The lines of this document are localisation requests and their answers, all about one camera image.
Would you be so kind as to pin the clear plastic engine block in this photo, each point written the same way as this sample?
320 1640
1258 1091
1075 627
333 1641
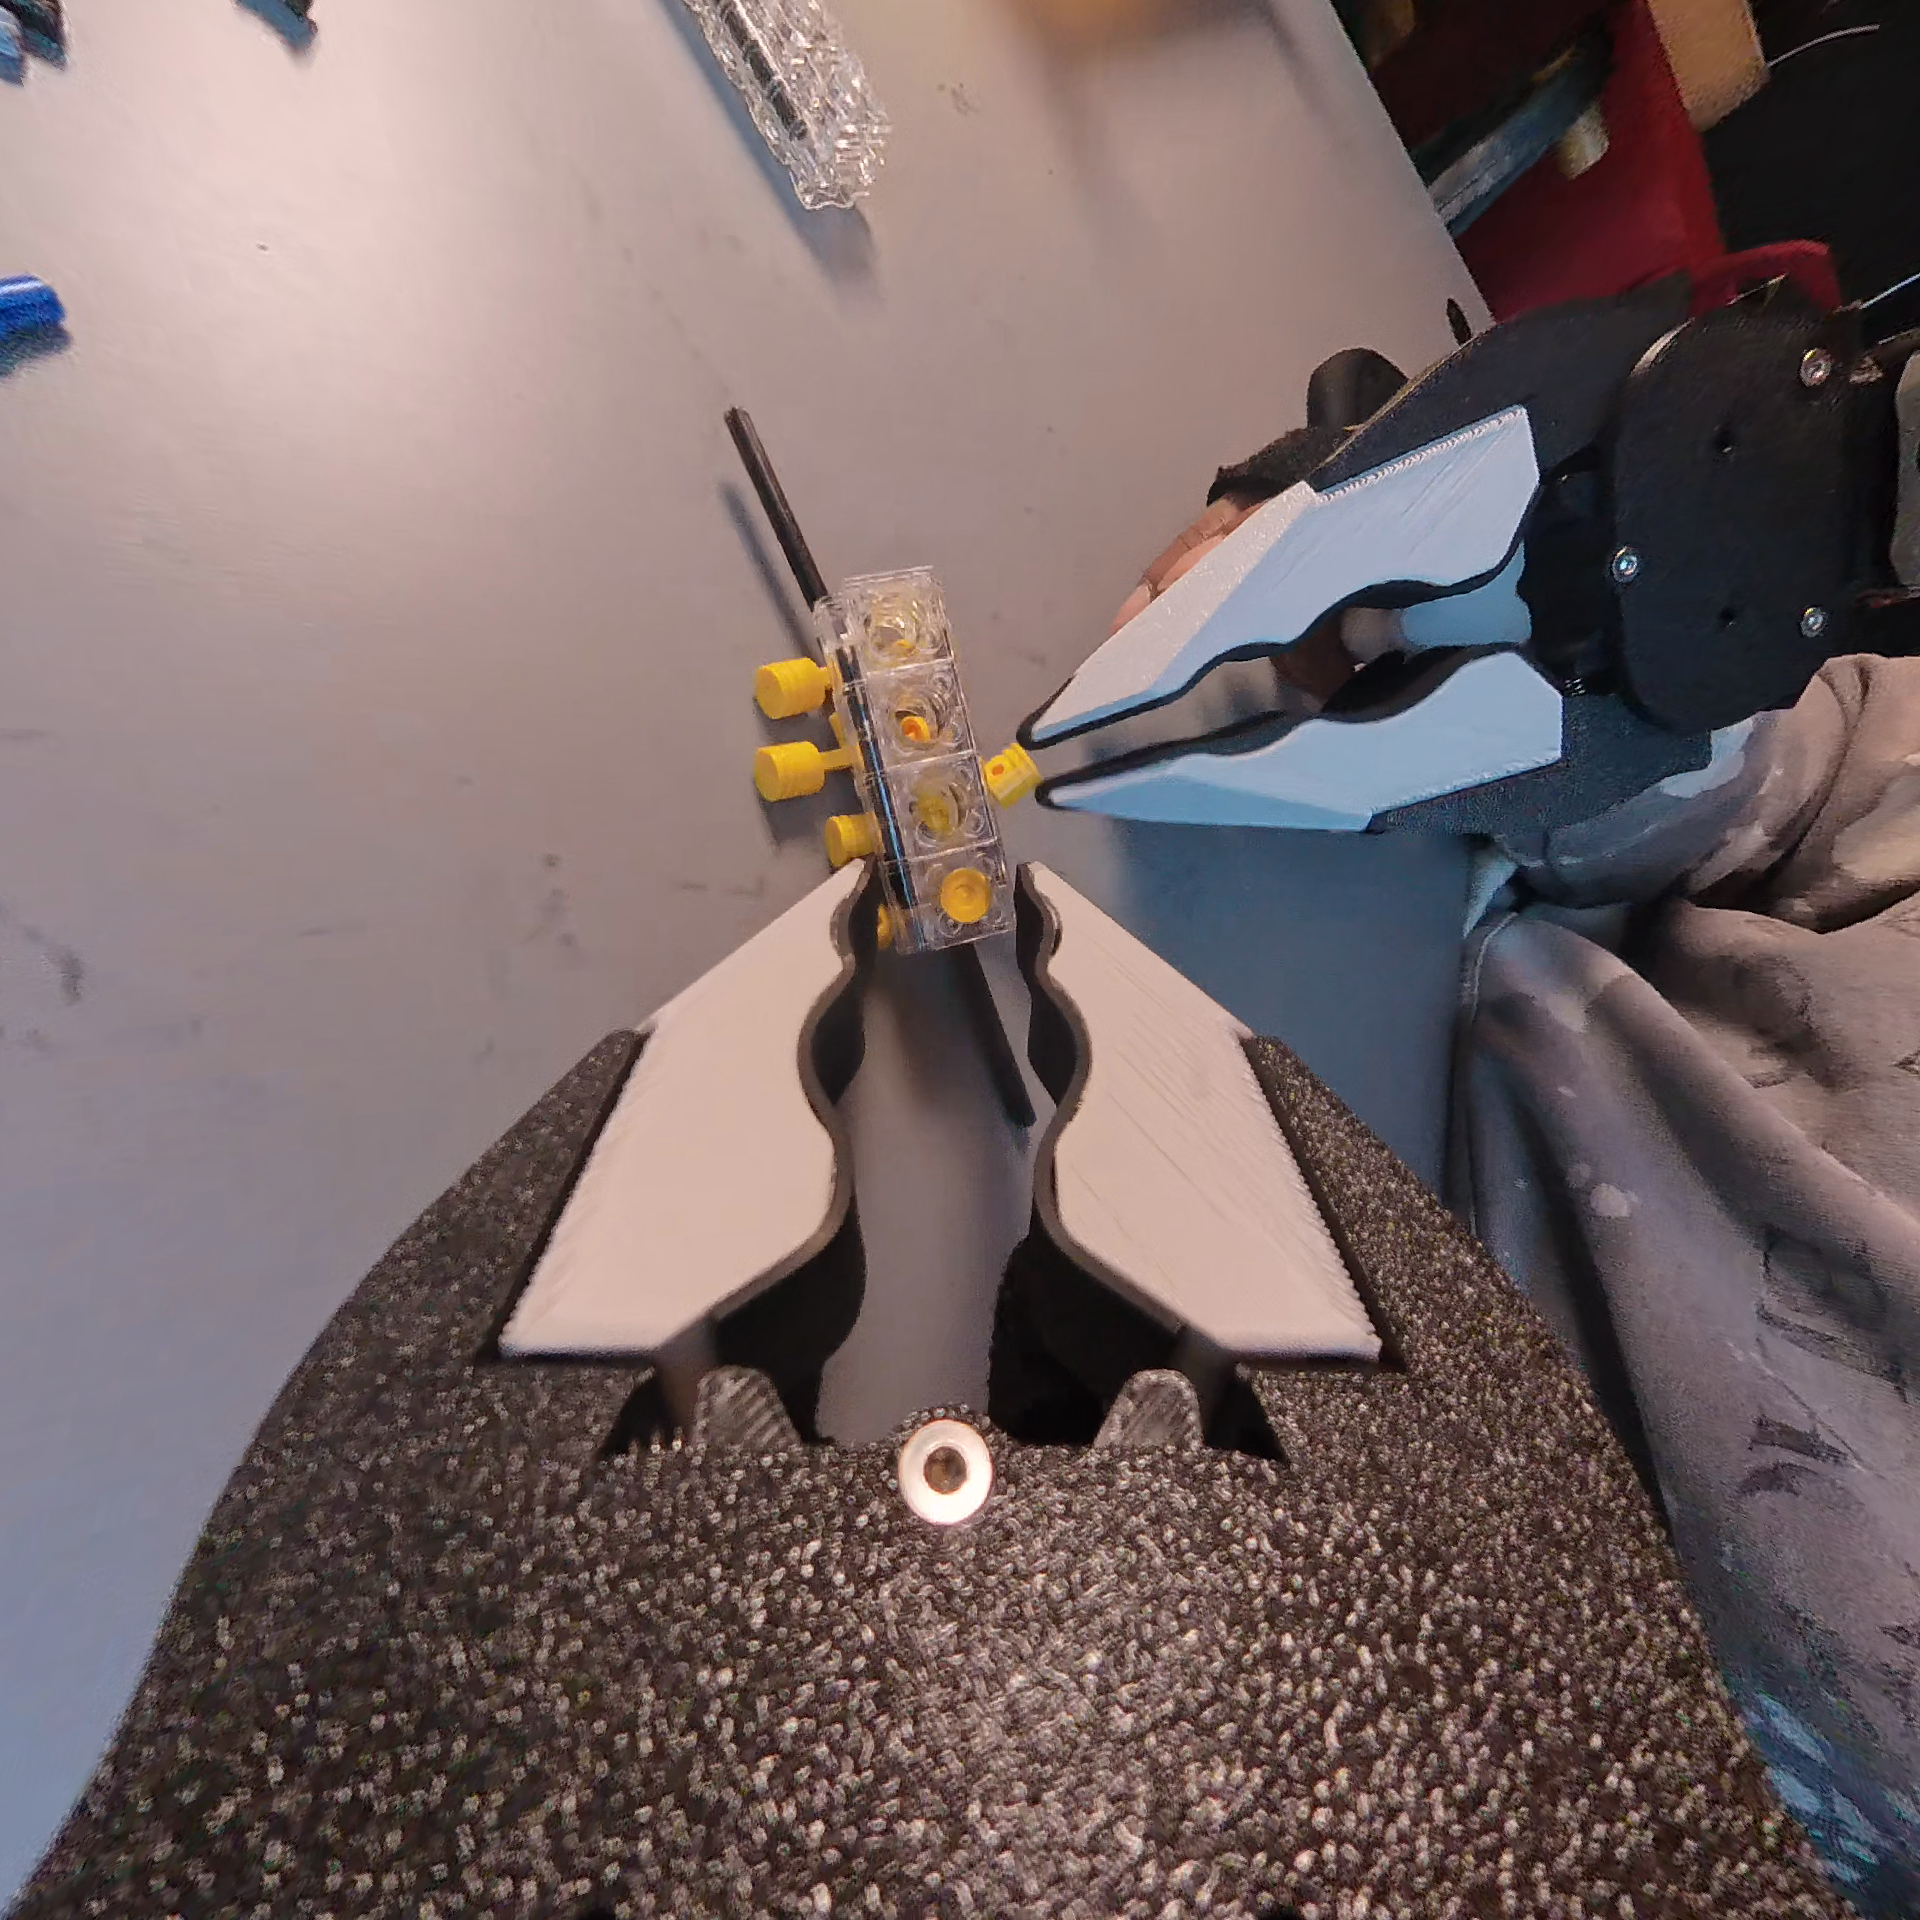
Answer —
802 89
900 704

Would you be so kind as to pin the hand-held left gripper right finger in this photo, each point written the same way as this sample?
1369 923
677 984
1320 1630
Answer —
1201 1184

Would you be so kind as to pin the person's right hand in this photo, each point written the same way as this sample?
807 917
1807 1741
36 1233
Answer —
1178 563

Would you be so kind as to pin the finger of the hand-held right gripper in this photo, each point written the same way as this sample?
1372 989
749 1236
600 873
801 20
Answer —
1394 750
1349 524

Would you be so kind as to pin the pile of mixed coloured connectors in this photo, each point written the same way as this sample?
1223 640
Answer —
23 307

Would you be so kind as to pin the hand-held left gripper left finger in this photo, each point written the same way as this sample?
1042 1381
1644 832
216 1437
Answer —
674 1184

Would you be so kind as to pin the yellow piston crankshaft assembly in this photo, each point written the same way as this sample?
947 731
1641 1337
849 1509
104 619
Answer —
792 769

